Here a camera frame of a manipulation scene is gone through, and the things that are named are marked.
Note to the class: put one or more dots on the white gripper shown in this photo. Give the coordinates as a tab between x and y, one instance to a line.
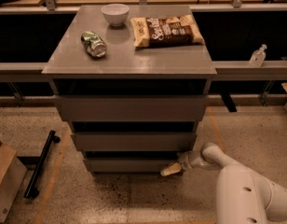
185	160

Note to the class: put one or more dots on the grey bottom drawer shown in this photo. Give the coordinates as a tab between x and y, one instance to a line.
125	166

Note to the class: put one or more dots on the grey drawer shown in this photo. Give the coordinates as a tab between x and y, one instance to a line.
125	166
123	108
133	141

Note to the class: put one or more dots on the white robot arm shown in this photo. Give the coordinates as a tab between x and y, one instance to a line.
243	196

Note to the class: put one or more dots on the grey middle drawer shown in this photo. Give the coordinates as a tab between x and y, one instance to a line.
133	141

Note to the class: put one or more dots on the grey drawer cabinet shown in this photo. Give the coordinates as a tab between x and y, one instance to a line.
126	70

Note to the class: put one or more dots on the grey top drawer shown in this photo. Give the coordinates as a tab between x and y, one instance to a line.
123	108

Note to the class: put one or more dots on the clear sanitizer bottle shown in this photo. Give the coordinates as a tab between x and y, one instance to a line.
258	56

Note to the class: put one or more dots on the brown chip bag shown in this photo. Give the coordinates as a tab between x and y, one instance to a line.
171	31

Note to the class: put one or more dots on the green crushed soda can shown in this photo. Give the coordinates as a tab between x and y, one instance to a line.
93	44

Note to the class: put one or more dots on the white bowl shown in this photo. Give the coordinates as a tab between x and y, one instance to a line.
115	14

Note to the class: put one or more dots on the cardboard box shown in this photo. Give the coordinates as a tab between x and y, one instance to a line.
12	172

